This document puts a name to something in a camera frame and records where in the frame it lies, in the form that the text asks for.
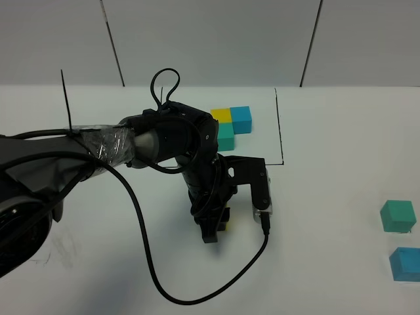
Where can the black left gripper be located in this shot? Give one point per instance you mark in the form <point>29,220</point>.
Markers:
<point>203,187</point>

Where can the blue template block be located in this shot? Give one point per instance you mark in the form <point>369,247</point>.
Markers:
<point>241,120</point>

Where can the yellow template block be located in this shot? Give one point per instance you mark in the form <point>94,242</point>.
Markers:
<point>222,115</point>

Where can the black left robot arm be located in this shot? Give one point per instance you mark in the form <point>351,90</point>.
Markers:
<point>40,168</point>

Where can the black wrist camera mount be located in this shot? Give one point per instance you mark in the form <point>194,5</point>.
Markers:
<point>252,171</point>

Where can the green template block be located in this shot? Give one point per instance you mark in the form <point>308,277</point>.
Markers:
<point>226,137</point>

